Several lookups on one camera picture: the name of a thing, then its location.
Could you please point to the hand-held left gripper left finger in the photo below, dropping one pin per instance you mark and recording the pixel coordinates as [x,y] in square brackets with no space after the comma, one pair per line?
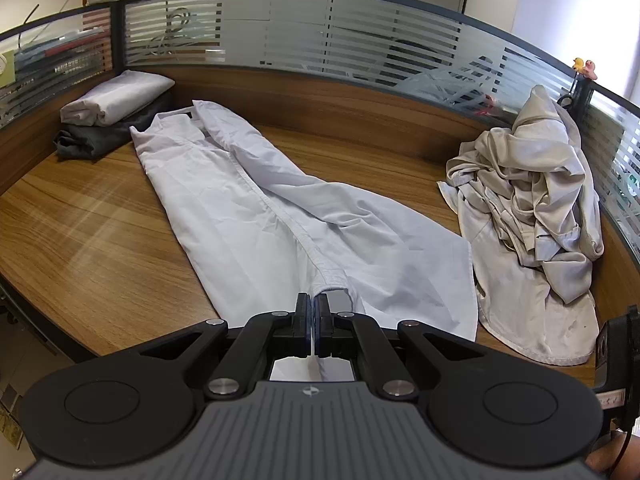
[306,327]

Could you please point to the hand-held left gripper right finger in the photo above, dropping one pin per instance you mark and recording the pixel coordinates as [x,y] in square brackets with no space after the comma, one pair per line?
[321,327]

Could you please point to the white short-sleeved shirt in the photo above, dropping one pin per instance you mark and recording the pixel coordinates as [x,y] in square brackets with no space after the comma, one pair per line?
[300,225]

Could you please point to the person's right hand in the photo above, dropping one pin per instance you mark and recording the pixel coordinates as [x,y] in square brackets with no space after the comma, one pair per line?
[600,460]

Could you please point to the beige crumpled garment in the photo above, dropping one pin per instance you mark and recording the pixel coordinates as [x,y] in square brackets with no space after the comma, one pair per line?
[530,210]

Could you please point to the black partition clamp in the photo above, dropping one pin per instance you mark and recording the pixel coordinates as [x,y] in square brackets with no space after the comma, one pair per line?
[580,92]

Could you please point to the folded dark grey garment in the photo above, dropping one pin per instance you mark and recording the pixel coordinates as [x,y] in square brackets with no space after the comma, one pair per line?
[100,142]

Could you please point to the pink toy figure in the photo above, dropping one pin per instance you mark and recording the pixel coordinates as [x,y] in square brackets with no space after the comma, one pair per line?
[591,70]

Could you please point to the folded white garment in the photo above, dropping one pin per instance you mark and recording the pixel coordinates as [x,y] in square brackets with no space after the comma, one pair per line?
[115,97]

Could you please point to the yellow rubber duck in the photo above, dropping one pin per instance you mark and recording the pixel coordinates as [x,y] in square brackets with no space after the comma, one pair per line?
[578,63]

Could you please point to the striped frosted glass partition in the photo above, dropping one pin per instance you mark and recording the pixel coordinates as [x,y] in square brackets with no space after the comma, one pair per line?
[300,25]

